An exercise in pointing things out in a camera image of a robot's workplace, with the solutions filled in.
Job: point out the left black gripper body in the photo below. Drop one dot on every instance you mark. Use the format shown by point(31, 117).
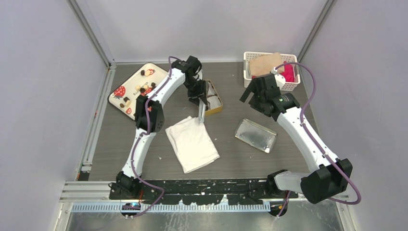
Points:
point(196, 88)

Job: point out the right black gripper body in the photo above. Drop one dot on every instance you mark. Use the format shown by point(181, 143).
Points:
point(256, 102)

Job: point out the metal tongs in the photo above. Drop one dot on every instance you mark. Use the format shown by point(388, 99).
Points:
point(202, 110)

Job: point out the silver tin lid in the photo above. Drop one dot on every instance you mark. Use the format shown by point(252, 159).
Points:
point(256, 135)

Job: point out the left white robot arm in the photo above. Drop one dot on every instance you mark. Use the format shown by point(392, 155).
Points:
point(149, 116)

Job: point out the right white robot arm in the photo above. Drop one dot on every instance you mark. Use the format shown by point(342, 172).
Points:
point(328, 175)

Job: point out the gold chocolate tin box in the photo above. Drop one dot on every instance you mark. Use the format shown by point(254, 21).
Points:
point(211, 90)

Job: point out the white paper cup liner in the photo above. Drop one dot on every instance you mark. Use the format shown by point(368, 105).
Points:
point(214, 102)

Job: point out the white plastic basket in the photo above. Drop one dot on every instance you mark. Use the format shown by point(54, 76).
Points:
point(287, 86)

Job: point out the beige cloth in basket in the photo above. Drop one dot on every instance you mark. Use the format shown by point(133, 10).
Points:
point(263, 64)

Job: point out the pink cloth in basket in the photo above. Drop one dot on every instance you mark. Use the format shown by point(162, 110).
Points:
point(288, 73)

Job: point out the strawberry pattern tray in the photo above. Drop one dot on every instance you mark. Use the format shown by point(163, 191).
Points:
point(137, 84)

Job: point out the white folded cloth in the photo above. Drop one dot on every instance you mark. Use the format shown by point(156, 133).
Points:
point(192, 144)

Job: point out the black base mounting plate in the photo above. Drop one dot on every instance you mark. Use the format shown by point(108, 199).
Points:
point(199, 192)

